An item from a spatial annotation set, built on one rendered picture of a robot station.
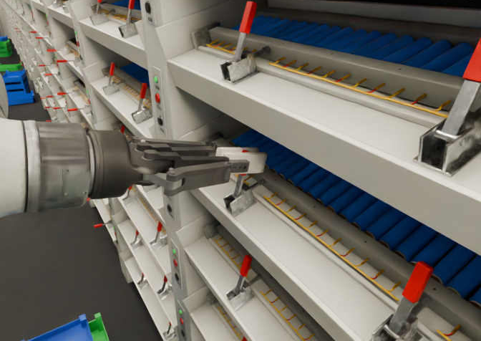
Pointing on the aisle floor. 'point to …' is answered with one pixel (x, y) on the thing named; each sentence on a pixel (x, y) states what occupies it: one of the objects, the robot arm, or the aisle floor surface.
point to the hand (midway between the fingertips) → (240, 160)
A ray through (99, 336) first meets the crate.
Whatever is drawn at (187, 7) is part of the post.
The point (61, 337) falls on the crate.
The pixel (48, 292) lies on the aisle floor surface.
